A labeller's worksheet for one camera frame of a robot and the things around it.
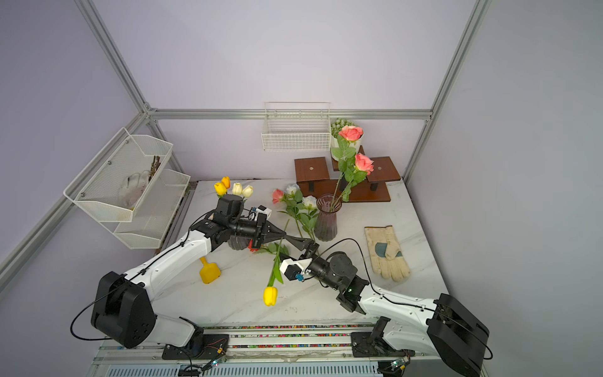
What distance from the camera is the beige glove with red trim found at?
2.96 ft

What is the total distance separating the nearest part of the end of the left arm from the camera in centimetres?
66

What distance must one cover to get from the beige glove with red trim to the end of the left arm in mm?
397
